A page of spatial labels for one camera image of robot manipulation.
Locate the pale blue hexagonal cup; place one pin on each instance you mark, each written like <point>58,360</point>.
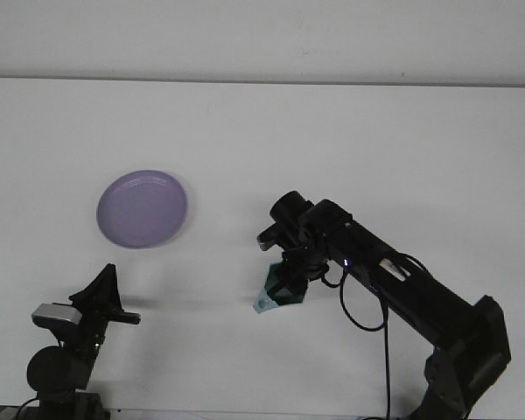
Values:
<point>262,304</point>

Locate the pale purple round plate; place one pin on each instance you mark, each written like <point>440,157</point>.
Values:
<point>142,210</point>

